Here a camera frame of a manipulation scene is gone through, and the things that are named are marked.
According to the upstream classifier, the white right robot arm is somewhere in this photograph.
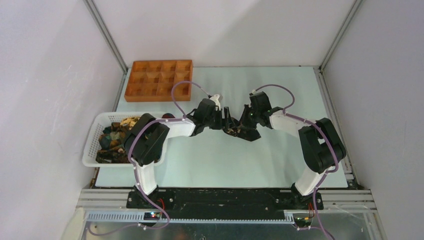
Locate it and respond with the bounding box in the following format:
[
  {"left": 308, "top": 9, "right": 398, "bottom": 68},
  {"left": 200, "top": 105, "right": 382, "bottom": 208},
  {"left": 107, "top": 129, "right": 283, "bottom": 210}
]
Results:
[{"left": 239, "top": 91, "right": 347, "bottom": 209}]

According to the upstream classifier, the dark red striped tie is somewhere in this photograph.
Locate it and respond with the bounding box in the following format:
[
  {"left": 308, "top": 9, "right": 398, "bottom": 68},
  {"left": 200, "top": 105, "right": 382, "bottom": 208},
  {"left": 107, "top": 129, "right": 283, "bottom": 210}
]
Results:
[{"left": 162, "top": 113, "right": 175, "bottom": 119}]

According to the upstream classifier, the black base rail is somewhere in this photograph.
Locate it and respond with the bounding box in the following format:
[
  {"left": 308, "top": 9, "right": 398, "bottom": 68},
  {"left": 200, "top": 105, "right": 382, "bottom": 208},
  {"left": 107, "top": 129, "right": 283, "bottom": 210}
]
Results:
[{"left": 126, "top": 187, "right": 324, "bottom": 220}]

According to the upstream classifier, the green gold patterned tie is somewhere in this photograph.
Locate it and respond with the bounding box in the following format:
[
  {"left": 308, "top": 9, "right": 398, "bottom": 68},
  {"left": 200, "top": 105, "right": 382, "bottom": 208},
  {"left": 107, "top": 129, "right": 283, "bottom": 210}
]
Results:
[{"left": 95, "top": 116, "right": 140, "bottom": 164}]

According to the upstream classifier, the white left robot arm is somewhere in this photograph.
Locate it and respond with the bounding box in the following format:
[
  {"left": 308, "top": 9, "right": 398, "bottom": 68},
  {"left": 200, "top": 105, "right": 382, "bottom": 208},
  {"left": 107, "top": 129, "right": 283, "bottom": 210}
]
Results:
[{"left": 124, "top": 94, "right": 237, "bottom": 208}]

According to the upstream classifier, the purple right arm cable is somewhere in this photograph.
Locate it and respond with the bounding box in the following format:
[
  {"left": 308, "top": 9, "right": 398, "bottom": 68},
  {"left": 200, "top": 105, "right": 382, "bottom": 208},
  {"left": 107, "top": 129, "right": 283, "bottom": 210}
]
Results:
[{"left": 251, "top": 84, "right": 340, "bottom": 240}]

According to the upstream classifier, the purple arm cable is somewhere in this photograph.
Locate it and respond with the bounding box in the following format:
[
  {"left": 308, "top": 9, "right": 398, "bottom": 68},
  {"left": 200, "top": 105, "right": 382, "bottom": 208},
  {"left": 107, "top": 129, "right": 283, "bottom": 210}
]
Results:
[
  {"left": 86, "top": 81, "right": 211, "bottom": 237},
  {"left": 251, "top": 84, "right": 340, "bottom": 240}
]

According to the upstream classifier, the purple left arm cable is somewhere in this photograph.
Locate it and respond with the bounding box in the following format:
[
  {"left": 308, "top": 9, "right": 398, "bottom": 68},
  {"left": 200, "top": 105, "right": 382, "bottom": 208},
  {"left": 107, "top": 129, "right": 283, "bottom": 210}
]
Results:
[{"left": 86, "top": 81, "right": 211, "bottom": 237}]

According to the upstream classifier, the aluminium frame rail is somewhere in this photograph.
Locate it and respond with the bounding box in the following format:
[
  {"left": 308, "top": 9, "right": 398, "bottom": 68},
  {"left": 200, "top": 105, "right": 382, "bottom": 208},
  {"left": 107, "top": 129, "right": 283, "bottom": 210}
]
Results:
[{"left": 76, "top": 189, "right": 378, "bottom": 224}]

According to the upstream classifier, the black gold floral tie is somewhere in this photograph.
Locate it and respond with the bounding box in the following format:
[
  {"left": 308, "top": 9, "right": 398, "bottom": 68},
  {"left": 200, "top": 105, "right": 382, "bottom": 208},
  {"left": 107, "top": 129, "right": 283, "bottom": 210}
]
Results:
[{"left": 223, "top": 125, "right": 262, "bottom": 142}]

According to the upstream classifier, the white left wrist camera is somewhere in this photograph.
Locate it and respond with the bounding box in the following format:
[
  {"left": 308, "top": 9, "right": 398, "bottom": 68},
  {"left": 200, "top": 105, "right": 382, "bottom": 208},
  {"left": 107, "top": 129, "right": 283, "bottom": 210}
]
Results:
[{"left": 209, "top": 94, "right": 223, "bottom": 111}]

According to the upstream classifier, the wooden compartment tray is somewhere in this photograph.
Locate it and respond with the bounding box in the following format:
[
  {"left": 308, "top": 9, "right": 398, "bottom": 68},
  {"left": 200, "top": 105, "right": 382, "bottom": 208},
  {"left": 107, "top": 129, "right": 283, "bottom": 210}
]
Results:
[{"left": 124, "top": 59, "right": 193, "bottom": 103}]

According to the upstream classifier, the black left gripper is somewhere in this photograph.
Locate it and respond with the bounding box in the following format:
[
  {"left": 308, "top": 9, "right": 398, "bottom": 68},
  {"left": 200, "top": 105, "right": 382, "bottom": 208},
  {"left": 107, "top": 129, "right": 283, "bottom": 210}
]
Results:
[{"left": 203, "top": 106, "right": 235, "bottom": 130}]

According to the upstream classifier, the white plastic basket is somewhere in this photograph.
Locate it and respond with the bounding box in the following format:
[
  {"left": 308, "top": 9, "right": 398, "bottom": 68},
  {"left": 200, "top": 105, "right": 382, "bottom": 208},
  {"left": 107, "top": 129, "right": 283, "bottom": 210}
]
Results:
[{"left": 82, "top": 111, "right": 171, "bottom": 168}]

